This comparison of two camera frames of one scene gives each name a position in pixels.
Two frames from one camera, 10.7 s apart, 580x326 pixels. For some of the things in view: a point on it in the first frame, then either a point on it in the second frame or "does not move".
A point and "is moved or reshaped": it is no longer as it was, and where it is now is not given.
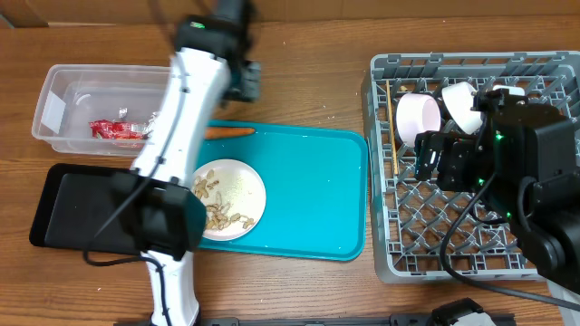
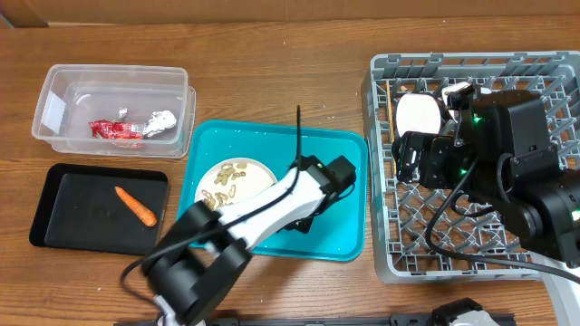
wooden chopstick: [391, 129] does not move
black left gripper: [252, 91] to [301, 226]
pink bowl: [416, 113] does not move
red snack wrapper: [117, 130] does not move
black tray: [91, 207] does not move
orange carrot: [214, 132] is moved or reshaped
